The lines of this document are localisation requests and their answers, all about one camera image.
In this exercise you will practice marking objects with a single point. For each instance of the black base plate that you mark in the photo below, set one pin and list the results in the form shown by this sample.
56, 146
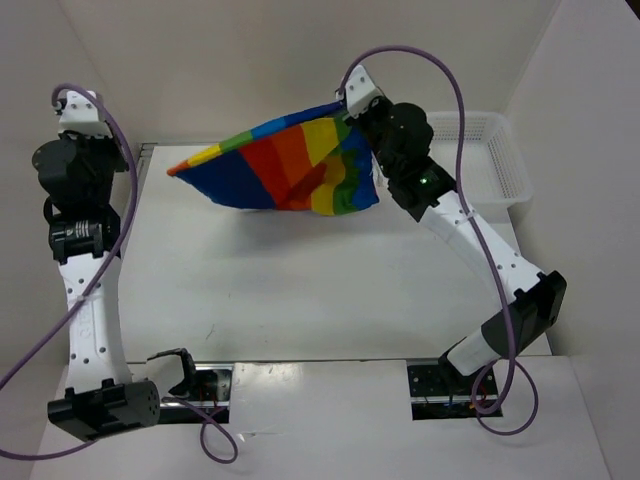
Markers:
212, 390
435, 396

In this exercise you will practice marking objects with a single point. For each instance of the aluminium table edge rail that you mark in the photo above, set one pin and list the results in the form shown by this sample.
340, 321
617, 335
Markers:
95, 336

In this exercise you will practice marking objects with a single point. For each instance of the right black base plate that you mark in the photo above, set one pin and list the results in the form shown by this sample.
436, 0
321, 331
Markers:
435, 396

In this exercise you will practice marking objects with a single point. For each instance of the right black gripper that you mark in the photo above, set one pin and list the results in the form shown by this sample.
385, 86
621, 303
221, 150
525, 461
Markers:
382, 103

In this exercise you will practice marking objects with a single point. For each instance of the rainbow striped shorts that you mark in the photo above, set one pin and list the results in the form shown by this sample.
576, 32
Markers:
310, 160

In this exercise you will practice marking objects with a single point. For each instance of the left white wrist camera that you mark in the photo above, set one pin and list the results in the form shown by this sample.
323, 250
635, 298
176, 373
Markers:
78, 116

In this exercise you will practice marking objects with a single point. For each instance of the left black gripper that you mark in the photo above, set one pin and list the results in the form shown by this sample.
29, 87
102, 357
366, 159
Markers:
108, 142

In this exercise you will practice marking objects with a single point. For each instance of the white plastic basket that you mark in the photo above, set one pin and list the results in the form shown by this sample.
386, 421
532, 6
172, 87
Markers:
494, 177

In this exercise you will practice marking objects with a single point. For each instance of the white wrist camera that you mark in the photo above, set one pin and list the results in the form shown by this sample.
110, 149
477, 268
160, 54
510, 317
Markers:
360, 92
78, 116

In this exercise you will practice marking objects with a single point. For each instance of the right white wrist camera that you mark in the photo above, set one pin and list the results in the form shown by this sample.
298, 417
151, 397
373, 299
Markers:
360, 92

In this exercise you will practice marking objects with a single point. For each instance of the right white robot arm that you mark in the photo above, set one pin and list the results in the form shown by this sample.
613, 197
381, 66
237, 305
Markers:
400, 138

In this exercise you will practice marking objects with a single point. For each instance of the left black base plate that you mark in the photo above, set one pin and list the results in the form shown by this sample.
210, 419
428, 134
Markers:
212, 390

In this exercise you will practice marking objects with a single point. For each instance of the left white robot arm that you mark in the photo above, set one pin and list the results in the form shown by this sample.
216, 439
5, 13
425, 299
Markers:
101, 398

